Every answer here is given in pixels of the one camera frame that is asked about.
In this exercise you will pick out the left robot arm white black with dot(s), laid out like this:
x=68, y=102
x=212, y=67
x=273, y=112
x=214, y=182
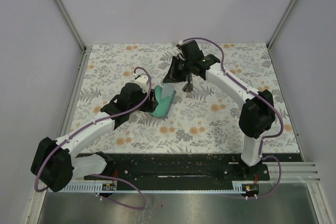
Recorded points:
x=56, y=162

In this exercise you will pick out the floral table mat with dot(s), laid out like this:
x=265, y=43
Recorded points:
x=202, y=121

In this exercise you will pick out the black sunglasses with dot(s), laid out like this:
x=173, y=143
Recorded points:
x=189, y=85

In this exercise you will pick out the aluminium frame post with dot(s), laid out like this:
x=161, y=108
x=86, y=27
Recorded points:
x=281, y=24
x=68, y=21

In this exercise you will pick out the blue-grey glasses case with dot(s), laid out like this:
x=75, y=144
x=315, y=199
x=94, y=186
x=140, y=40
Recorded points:
x=162, y=106

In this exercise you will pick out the white slotted cable duct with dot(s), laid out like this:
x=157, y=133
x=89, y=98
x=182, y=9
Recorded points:
x=99, y=187

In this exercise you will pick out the left aluminium frame post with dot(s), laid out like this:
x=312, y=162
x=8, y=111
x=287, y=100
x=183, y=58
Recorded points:
x=68, y=21

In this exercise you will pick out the light blue cloth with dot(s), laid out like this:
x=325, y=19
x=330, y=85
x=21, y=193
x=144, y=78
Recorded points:
x=167, y=90

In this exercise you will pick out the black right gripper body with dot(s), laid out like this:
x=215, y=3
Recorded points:
x=188, y=64

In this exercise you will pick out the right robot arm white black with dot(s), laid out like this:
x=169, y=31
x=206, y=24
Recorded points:
x=257, y=112

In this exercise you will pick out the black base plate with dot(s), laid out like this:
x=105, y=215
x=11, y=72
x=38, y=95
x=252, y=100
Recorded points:
x=172, y=172

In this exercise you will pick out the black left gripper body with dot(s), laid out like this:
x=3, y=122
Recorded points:
x=148, y=106

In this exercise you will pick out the right aluminium frame post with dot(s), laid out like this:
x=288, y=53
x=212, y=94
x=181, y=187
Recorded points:
x=281, y=24

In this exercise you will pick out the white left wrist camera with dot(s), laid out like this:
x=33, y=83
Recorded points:
x=143, y=82

